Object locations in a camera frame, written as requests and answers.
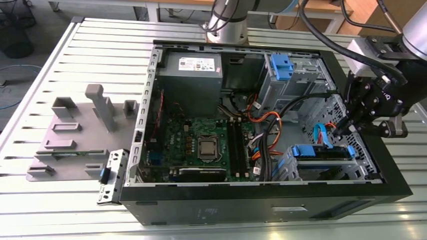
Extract silver sleeved cable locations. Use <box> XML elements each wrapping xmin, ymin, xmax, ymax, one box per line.
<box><xmin>375</xmin><ymin>0</ymin><xmax>404</xmax><ymax>35</ymax></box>

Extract black PC case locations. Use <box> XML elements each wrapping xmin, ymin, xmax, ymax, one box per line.
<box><xmin>117</xmin><ymin>38</ymin><xmax>414</xmax><ymax>226</ymax></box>

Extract metal slot retention bracket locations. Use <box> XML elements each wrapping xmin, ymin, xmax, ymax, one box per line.
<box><xmin>96</xmin><ymin>148</ymin><xmax>131</xmax><ymax>206</ymax></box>

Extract red orange disk power wire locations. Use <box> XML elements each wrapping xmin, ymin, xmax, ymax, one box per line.
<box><xmin>319</xmin><ymin>121</ymin><xmax>344</xmax><ymax>146</ymax></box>

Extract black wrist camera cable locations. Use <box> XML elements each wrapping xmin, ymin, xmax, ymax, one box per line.
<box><xmin>339</xmin><ymin>0</ymin><xmax>400</xmax><ymax>33</ymax></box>
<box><xmin>297</xmin><ymin>0</ymin><xmax>408</xmax><ymax>86</ymax></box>

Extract metal disk bay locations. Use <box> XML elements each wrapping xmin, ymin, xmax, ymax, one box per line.
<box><xmin>275</xmin><ymin>143</ymin><xmax>381</xmax><ymax>182</ymax></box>

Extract metal socket cover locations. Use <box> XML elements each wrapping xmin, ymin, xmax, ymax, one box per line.
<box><xmin>195</xmin><ymin>134</ymin><xmax>224</xmax><ymax>161</ymax></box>

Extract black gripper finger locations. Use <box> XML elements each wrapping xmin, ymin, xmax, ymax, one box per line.
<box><xmin>341</xmin><ymin>113</ymin><xmax>408</xmax><ymax>138</ymax></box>
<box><xmin>335</xmin><ymin>72</ymin><xmax>377</xmax><ymax>136</ymax></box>

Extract orange power wire bundle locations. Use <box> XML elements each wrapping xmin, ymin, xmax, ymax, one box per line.
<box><xmin>245</xmin><ymin>111</ymin><xmax>285</xmax><ymax>161</ymax></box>

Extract blue data wire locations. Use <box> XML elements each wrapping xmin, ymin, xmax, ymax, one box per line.
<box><xmin>312</xmin><ymin>123</ymin><xmax>333</xmax><ymax>149</ymax></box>

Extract silver CPU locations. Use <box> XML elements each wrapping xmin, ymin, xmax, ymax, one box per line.
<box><xmin>199</xmin><ymin>140</ymin><xmax>219</xmax><ymax>156</ymax></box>

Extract blue plastic bay latch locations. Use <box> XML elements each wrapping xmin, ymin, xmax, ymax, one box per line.
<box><xmin>271</xmin><ymin>54</ymin><xmax>295</xmax><ymax>82</ymax></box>

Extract blue board connector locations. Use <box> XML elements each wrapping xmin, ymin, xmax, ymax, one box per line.
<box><xmin>148</xmin><ymin>151</ymin><xmax>164</xmax><ymax>167</ymax></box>

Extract grey power supply unit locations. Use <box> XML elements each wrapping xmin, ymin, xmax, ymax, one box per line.
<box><xmin>156</xmin><ymin>52</ymin><xmax>224</xmax><ymax>118</ymax></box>

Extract black graphics card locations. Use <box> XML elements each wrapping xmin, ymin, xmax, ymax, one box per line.
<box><xmin>168</xmin><ymin>166</ymin><xmax>227</xmax><ymax>183</ymax></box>

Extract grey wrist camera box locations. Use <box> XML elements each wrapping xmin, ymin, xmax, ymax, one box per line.
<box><xmin>345</xmin><ymin>38</ymin><xmax>380</xmax><ymax>76</ymax></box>

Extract thin red wire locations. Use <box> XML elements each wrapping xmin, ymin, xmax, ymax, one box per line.
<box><xmin>149</xmin><ymin>88</ymin><xmax>167</xmax><ymax>145</ymax></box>

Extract wooden cabinet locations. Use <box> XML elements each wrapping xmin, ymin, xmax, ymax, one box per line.
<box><xmin>357</xmin><ymin>0</ymin><xmax>407</xmax><ymax>38</ymax></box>

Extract white metal desk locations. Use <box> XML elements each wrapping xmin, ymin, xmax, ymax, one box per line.
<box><xmin>48</xmin><ymin>0</ymin><xmax>215</xmax><ymax>25</ymax></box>

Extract grey parts rack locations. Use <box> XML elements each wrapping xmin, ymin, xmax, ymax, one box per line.
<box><xmin>25</xmin><ymin>84</ymin><xmax>140</xmax><ymax>183</ymax></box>

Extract grey metal drive cage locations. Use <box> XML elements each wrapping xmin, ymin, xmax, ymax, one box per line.
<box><xmin>257</xmin><ymin>52</ymin><xmax>337</xmax><ymax>120</ymax></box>

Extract black RAM slot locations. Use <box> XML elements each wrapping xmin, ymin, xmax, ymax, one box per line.
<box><xmin>237</xmin><ymin>117</ymin><xmax>251</xmax><ymax>177</ymax></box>
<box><xmin>227</xmin><ymin>117</ymin><xmax>239</xmax><ymax>177</ymax></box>
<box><xmin>233</xmin><ymin>117</ymin><xmax>247</xmax><ymax>177</ymax></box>
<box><xmin>231</xmin><ymin>117</ymin><xmax>241</xmax><ymax>177</ymax></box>

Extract white purple panel wires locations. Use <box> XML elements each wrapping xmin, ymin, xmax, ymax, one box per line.
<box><xmin>248</xmin><ymin>132</ymin><xmax>268</xmax><ymax>152</ymax></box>

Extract wooden desk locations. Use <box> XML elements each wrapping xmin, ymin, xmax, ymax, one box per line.
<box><xmin>265</xmin><ymin>0</ymin><xmax>355</xmax><ymax>35</ymax></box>

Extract green RAM stick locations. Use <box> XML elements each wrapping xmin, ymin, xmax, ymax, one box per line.
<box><xmin>35</xmin><ymin>149</ymin><xmax>108</xmax><ymax>159</ymax></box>

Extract hard disk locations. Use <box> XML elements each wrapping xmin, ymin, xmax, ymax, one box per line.
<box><xmin>271</xmin><ymin>144</ymin><xmax>355</xmax><ymax>181</ymax></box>

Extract blue floor cable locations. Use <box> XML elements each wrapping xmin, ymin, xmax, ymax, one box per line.
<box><xmin>0</xmin><ymin>63</ymin><xmax>43</xmax><ymax>111</ymax></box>

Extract green motherboard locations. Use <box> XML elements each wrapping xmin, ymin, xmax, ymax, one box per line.
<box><xmin>143</xmin><ymin>116</ymin><xmax>267</xmax><ymax>183</ymax></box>

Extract yellow black PSU wires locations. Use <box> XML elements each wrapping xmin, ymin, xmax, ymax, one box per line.
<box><xmin>217</xmin><ymin>103</ymin><xmax>243</xmax><ymax>119</ymax></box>

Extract black cable bundle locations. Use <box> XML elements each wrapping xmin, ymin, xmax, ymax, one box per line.
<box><xmin>259</xmin><ymin>91</ymin><xmax>340</xmax><ymax>181</ymax></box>

